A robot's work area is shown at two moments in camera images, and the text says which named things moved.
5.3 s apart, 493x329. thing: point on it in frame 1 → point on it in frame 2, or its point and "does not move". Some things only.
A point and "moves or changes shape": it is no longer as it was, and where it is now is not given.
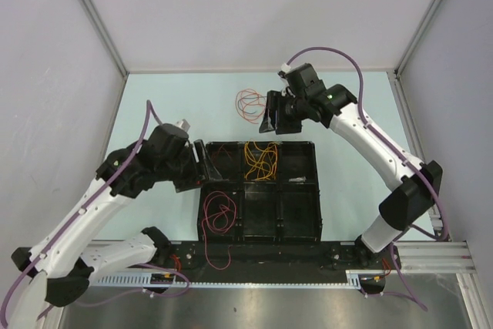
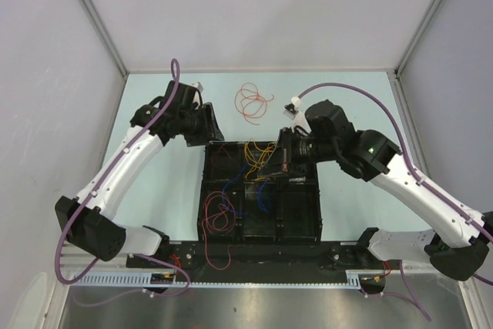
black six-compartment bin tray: [269, 192] does not move
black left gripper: [193, 179] → [209, 131]
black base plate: [267, 261] does not move
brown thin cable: [226, 149] does not move
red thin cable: [219, 210] does not move
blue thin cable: [249, 98] moves or changes shape
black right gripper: [275, 102] → [282, 160]
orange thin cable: [250, 105] does not move
